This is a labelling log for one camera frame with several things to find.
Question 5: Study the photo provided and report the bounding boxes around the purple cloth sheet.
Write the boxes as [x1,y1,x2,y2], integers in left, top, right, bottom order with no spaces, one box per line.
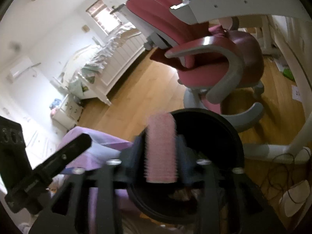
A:
[56,126,147,234]

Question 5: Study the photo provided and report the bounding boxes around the pink and grey desk chair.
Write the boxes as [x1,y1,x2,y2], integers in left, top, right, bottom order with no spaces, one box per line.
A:
[125,0,267,134]

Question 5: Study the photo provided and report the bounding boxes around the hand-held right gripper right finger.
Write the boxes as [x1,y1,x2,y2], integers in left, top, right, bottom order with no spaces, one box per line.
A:
[175,136,289,234]

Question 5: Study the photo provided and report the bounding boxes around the white study desk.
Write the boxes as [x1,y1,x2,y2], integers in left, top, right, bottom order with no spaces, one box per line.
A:
[114,0,312,165]

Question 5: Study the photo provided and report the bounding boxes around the black round waste bin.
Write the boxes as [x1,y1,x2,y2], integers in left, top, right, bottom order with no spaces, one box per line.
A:
[127,108,245,225]

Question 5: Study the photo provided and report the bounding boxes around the green plastic item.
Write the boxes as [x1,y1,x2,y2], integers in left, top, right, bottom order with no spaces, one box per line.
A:
[283,67,296,81]

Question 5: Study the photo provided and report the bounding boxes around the pile of wrappers and scraps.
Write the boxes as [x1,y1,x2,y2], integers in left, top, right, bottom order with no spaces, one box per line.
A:
[168,188,195,201]

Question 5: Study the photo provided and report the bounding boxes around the white slipper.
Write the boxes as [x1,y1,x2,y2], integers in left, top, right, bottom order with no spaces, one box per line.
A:
[279,180,310,218]

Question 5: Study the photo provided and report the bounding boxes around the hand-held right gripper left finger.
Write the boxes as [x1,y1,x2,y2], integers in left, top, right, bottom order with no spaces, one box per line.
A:
[50,135,149,234]

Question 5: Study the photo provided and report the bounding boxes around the black cables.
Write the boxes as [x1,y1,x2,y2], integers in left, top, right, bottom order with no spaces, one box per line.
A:
[266,146,310,203]

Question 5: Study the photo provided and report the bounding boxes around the white nightstand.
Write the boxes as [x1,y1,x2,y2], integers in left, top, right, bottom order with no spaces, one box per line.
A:
[51,95,84,130]

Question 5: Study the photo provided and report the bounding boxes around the floral bedding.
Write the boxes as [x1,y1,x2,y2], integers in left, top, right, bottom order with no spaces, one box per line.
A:
[68,23,137,95]

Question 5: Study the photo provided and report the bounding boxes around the window with brown blind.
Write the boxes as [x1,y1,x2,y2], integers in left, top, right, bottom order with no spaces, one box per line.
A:
[86,0,123,35]

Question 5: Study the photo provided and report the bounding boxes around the white wardrobe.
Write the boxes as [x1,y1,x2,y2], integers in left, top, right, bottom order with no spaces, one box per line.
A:
[0,95,64,193]

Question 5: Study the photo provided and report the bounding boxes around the white paper sheet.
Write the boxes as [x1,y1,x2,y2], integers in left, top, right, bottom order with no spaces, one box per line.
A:
[291,85,303,102]

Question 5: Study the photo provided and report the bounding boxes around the white bed frame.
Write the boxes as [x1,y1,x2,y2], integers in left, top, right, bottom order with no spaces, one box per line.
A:
[52,22,150,106]

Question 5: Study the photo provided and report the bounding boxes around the white air conditioner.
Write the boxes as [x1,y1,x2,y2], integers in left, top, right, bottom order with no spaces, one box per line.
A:
[8,56,41,81]

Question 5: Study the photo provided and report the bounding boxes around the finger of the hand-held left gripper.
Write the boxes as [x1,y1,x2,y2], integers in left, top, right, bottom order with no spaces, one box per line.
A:
[32,134,93,177]

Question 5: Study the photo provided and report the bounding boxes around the pink hair roller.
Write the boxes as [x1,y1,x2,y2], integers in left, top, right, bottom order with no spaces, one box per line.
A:
[145,113,177,184]

